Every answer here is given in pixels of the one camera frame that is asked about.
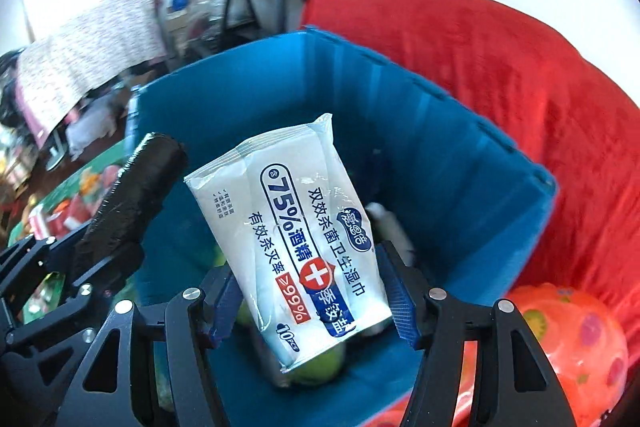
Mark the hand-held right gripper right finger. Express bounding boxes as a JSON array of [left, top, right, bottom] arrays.
[[375, 242, 576, 427]]

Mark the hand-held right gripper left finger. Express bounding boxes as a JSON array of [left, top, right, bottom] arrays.
[[57, 264, 246, 427]]

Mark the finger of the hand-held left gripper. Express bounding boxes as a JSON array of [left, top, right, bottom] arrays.
[[5, 242, 146, 350], [0, 234, 81, 308]]

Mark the white wet wipes packet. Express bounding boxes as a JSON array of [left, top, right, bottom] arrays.
[[183, 112, 393, 375]]

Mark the black roll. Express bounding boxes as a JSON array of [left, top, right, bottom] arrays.
[[75, 133, 188, 288]]

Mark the blue plastic crate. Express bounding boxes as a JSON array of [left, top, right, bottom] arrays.
[[122, 25, 558, 427]]

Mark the green plush toy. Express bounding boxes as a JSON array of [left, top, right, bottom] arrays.
[[290, 344, 346, 385]]

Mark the white fan stand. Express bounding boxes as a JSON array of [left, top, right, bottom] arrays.
[[45, 127, 71, 170]]

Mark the green blanket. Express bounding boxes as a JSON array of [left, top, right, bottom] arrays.
[[0, 139, 136, 323]]

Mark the grey cushion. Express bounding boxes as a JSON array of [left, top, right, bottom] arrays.
[[65, 99, 128, 152]]

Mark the orange inflatable ball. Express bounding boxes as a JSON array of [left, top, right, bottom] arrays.
[[380, 283, 630, 427]]

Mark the black garbage bag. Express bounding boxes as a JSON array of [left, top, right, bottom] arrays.
[[0, 49, 26, 128]]

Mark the floral bed sheet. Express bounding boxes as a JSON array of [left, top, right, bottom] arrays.
[[15, 0, 168, 135]]

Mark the red blanket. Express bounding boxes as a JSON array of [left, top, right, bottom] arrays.
[[300, 0, 640, 427]]

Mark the pile of clear packets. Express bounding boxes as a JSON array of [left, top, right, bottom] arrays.
[[165, 0, 236, 68]]

